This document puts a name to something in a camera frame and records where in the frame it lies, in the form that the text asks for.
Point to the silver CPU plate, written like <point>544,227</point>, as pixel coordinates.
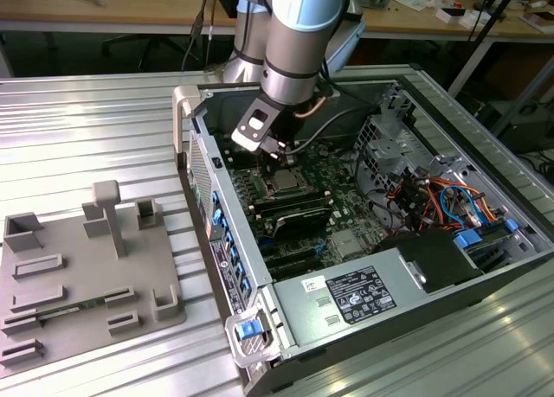
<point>285,180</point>

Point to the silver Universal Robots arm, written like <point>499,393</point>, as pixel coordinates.
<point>290,59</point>

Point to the black RAM slot bank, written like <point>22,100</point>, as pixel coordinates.
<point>236,155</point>
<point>290,203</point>

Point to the CPU socket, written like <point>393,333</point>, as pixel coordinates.
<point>305,185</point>

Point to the black graphics card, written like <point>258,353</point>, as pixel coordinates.
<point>300,223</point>

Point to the green motherboard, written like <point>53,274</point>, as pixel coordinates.
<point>346,206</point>

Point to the silver perforated drive cage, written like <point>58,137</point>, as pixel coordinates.
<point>385,150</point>

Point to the open grey PC case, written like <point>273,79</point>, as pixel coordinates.
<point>242,224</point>

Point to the silver chipset heatsink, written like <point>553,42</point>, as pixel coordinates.
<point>346,245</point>

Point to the black chair base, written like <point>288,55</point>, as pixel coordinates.
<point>147,46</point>

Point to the grey power supply unit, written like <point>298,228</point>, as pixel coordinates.
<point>303,315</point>

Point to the white box with black inlay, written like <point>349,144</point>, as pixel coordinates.
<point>454,15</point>

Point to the wooden desk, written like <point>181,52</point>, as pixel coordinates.
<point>130,3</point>

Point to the blue case latch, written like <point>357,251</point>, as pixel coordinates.
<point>249,330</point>

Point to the black equipment box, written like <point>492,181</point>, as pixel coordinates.
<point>528,129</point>

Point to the grey parts rack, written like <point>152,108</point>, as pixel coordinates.
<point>86,263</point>

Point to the green RAM stick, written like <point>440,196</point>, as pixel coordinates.
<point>69,308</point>

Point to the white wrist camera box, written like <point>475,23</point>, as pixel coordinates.
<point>255,124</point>

